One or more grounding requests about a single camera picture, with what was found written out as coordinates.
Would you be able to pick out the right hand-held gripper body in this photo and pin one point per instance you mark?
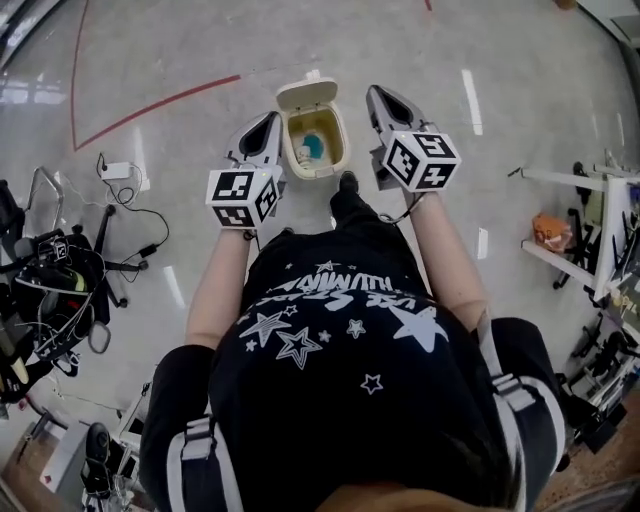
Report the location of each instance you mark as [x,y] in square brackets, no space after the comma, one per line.
[420,160]

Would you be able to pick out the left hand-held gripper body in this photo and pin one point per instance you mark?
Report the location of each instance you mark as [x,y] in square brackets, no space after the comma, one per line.
[235,200]

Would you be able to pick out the cream trash bin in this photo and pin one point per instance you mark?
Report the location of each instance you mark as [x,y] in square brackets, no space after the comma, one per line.
[340,145]

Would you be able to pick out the cream trash bin lid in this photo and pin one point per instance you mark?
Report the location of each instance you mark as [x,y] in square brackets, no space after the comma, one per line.
[305,95]

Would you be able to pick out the person's right forearm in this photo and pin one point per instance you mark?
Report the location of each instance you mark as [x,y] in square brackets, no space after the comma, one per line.
[450,250]

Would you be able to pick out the person's left forearm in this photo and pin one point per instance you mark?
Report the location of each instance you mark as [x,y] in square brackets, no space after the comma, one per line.
[215,290]

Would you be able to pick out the white crumpled paper trash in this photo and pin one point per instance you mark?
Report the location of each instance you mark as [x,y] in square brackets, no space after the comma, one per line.
[303,156]

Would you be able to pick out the blue trash item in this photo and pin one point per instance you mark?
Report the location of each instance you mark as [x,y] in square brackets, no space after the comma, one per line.
[316,145]

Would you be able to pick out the person's black shoe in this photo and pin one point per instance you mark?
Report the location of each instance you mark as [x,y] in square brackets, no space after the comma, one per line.
[348,181]

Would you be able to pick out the person's black trouser leg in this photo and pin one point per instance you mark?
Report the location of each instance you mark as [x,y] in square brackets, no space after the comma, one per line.
[350,210]

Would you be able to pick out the white power strip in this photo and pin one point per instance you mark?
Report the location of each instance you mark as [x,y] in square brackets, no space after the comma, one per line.
[116,171]

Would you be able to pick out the black office chair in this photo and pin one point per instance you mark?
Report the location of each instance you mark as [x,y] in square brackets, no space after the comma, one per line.
[107,265]

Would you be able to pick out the orange bag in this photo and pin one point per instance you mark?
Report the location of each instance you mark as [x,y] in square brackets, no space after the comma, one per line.
[550,232]

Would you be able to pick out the white metal rack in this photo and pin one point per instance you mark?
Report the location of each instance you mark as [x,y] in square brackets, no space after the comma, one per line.
[600,220]

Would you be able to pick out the black star-print shirt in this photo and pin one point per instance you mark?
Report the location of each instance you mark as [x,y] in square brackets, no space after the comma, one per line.
[350,400]

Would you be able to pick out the black upright device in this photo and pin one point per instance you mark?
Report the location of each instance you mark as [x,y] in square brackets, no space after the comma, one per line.
[96,457]

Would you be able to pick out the white box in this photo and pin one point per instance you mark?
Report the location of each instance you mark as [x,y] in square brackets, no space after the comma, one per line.
[62,460]

